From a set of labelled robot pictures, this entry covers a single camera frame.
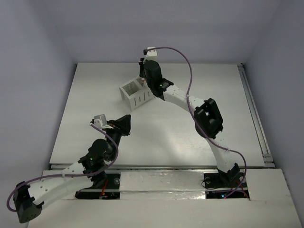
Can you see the aluminium side rail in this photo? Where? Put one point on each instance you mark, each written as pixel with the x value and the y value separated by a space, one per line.
pixel 266 154

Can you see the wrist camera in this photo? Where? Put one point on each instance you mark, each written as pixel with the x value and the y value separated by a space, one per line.
pixel 100 122
pixel 149 54

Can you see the white slotted stationery organizer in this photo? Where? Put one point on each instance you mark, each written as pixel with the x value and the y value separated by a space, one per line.
pixel 135 94

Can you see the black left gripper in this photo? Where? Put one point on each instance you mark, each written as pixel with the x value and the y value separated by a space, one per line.
pixel 121 128

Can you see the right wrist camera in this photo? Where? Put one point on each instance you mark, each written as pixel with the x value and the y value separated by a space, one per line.
pixel 149 54

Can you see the pink capped white marker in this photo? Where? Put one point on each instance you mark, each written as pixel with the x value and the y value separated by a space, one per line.
pixel 142 81

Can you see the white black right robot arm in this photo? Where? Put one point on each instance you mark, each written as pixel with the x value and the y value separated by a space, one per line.
pixel 208 123

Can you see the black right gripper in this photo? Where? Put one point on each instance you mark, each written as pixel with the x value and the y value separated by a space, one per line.
pixel 142 66

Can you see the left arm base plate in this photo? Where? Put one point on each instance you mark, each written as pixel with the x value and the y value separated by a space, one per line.
pixel 109 191

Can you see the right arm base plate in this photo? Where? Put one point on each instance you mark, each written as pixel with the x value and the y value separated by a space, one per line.
pixel 213 181

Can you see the white foam front board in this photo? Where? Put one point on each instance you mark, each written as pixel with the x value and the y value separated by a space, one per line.
pixel 176 199

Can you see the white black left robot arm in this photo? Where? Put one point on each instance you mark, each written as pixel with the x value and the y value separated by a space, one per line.
pixel 31 197

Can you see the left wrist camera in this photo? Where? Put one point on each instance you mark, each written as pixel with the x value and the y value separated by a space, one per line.
pixel 100 122

